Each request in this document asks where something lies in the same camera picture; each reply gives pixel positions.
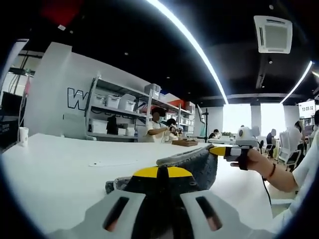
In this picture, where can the grey towel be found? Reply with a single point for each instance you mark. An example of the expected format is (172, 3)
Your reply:
(199, 169)

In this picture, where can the person's right hand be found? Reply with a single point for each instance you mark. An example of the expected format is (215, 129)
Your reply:
(256, 163)

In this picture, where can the black tripod stand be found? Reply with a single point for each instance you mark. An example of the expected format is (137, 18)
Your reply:
(206, 124)

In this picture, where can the white office chair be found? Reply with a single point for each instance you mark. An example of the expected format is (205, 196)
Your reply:
(289, 152)

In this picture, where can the wooden tray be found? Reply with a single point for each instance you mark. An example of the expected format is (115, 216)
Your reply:
(185, 143)

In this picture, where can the white display screen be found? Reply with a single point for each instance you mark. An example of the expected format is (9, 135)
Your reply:
(307, 109)

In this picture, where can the long ceiling light strip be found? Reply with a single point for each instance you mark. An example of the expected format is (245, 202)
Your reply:
(297, 81)
(194, 44)

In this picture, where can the white cardboard box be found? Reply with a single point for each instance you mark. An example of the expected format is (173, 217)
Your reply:
(99, 127)

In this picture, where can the black bag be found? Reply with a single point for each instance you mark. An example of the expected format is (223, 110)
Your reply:
(111, 125)

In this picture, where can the grey board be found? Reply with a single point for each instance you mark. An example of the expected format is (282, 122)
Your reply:
(74, 125)

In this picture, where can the grey metal shelf unit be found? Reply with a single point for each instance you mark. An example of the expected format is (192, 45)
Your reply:
(117, 110)

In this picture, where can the white paper cup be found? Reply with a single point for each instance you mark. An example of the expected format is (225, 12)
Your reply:
(23, 137)

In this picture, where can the ceiling air conditioner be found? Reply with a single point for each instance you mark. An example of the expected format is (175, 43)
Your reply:
(272, 35)

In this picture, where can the group of white storage bins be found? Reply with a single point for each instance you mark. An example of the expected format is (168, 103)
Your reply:
(113, 100)

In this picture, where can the black monitor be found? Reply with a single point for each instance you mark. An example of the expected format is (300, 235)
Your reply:
(10, 104)

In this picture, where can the pink hanging cloth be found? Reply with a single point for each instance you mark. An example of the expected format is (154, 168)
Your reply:
(28, 85)

